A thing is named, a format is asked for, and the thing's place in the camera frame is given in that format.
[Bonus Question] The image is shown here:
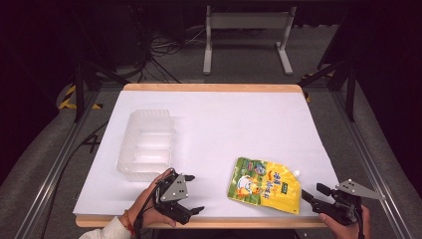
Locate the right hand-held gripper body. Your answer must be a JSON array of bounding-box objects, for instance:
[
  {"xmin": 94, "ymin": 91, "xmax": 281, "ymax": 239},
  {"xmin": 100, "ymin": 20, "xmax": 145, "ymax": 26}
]
[{"xmin": 312, "ymin": 178, "xmax": 387, "ymax": 226}]

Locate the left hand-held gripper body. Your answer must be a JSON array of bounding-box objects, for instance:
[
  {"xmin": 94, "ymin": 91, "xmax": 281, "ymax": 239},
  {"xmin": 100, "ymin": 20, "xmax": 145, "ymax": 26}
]
[{"xmin": 153, "ymin": 169, "xmax": 192, "ymax": 225}]

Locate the yellow spouted pouch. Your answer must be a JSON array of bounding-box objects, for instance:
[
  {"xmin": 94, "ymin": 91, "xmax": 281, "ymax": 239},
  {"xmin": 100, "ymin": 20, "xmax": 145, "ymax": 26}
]
[{"xmin": 227, "ymin": 156, "xmax": 303, "ymax": 215}]

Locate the clear plastic container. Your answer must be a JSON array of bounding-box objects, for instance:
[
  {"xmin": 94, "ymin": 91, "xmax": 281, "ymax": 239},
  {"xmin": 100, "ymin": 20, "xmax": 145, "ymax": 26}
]
[{"xmin": 115, "ymin": 109, "xmax": 175, "ymax": 183}]

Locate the person's right hand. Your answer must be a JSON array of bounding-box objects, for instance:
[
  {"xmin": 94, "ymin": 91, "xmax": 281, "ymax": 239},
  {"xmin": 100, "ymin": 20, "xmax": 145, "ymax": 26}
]
[{"xmin": 318, "ymin": 204, "xmax": 371, "ymax": 239}]

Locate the person's left hand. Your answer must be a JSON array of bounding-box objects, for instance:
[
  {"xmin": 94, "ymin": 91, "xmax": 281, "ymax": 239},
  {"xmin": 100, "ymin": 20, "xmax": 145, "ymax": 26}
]
[{"xmin": 126, "ymin": 167, "xmax": 177, "ymax": 234}]

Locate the white table cover sheet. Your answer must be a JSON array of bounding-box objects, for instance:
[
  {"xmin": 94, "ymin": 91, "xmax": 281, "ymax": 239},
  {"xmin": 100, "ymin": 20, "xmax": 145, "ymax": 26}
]
[{"xmin": 72, "ymin": 90, "xmax": 340, "ymax": 219}]

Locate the black tripod stand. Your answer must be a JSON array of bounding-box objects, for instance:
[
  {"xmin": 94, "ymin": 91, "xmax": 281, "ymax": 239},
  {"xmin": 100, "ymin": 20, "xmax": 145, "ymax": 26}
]
[
  {"xmin": 70, "ymin": 58, "xmax": 131, "ymax": 123},
  {"xmin": 298, "ymin": 59, "xmax": 358, "ymax": 122}
]

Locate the yellow black hazard tape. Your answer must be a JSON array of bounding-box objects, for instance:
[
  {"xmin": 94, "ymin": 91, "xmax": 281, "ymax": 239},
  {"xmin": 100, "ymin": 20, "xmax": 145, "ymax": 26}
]
[{"xmin": 58, "ymin": 84, "xmax": 104, "ymax": 111}]

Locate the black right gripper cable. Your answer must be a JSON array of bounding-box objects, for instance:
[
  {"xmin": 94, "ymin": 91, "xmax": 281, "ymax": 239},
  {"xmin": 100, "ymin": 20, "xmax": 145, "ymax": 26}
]
[{"xmin": 354, "ymin": 198, "xmax": 366, "ymax": 239}]

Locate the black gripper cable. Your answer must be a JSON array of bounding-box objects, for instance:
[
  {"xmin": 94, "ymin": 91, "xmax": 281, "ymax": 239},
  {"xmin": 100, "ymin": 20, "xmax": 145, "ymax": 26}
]
[
  {"xmin": 354, "ymin": 198, "xmax": 366, "ymax": 239},
  {"xmin": 132, "ymin": 190, "xmax": 161, "ymax": 239}
]

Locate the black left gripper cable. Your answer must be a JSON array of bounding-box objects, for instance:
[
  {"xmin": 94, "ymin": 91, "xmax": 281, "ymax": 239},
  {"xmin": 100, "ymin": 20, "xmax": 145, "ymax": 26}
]
[{"xmin": 132, "ymin": 190, "xmax": 161, "ymax": 239}]

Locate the aluminium frame rail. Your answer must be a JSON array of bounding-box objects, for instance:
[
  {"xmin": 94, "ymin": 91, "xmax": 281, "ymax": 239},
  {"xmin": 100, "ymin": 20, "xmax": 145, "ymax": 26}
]
[
  {"xmin": 14, "ymin": 89, "xmax": 102, "ymax": 239},
  {"xmin": 329, "ymin": 89, "xmax": 416, "ymax": 239}
]

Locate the red string bracelet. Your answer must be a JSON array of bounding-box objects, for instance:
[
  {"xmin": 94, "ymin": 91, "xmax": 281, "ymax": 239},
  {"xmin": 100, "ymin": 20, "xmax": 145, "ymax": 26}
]
[{"xmin": 122, "ymin": 209, "xmax": 136, "ymax": 237}]

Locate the black floor cable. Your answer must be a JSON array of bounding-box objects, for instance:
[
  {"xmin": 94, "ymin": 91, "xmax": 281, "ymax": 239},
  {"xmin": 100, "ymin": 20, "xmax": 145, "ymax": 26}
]
[{"xmin": 39, "ymin": 120, "xmax": 110, "ymax": 239}]

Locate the tangle of floor cables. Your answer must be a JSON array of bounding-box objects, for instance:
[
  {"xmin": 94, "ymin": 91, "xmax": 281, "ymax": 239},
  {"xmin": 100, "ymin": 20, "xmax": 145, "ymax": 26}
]
[{"xmin": 130, "ymin": 24, "xmax": 207, "ymax": 85}]

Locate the white metal desk frame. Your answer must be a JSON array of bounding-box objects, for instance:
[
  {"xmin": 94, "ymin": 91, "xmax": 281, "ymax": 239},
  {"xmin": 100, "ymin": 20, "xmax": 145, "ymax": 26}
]
[{"xmin": 202, "ymin": 5, "xmax": 298, "ymax": 77}]

